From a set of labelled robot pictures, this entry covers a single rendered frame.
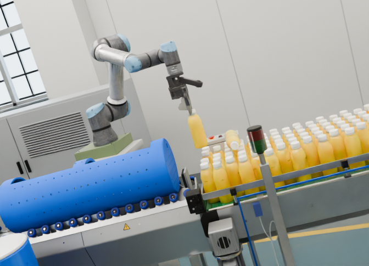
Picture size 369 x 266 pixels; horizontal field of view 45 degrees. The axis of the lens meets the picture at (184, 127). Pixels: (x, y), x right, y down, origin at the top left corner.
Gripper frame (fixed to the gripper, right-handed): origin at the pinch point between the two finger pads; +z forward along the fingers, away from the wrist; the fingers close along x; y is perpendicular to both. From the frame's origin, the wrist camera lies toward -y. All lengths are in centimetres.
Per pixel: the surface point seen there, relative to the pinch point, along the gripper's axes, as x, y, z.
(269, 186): 41, -27, 32
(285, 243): 41, -27, 58
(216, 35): -260, -20, -25
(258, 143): 42, -27, 12
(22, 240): 40, 83, 29
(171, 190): 13.9, 18.4, 32.0
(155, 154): 12.7, 21.1, 13.1
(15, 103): -310, 238, -12
